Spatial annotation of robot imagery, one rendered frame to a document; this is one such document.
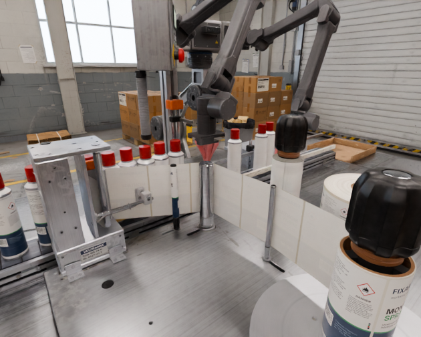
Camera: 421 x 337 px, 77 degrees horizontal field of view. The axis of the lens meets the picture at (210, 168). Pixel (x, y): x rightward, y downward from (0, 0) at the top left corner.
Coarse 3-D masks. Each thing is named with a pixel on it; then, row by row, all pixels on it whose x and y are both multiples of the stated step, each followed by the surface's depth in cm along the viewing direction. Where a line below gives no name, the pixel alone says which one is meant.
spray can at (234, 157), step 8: (232, 128) 96; (232, 136) 95; (232, 144) 95; (240, 144) 96; (232, 152) 96; (240, 152) 97; (232, 160) 97; (240, 160) 98; (232, 168) 98; (240, 168) 100
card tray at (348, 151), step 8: (312, 144) 156; (320, 144) 162; (328, 144) 168; (336, 144) 168; (344, 144) 166; (352, 144) 162; (360, 144) 159; (368, 144) 155; (336, 152) 152; (344, 152) 152; (352, 152) 152; (360, 152) 140; (368, 152) 147; (344, 160) 139; (352, 160) 136
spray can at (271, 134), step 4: (268, 124) 107; (272, 124) 107; (268, 128) 107; (272, 128) 107; (268, 132) 107; (272, 132) 108; (268, 136) 108; (272, 136) 108; (268, 140) 108; (272, 140) 108; (268, 144) 109; (272, 144) 109; (268, 148) 109; (272, 148) 110; (268, 152) 110; (272, 152) 110; (268, 156) 110; (272, 156) 111; (268, 160) 111; (268, 164) 112
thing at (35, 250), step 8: (304, 152) 137; (328, 152) 137; (304, 160) 125; (256, 176) 107; (264, 176) 108; (120, 224) 74; (128, 224) 75; (32, 240) 67; (32, 248) 64; (40, 248) 65; (48, 248) 64; (0, 256) 62; (24, 256) 62; (32, 256) 62; (0, 264) 59; (8, 264) 59; (16, 264) 59
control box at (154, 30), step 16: (144, 0) 67; (160, 0) 67; (144, 16) 68; (160, 16) 68; (144, 32) 69; (160, 32) 69; (144, 48) 70; (160, 48) 71; (144, 64) 72; (160, 64) 72; (176, 64) 86
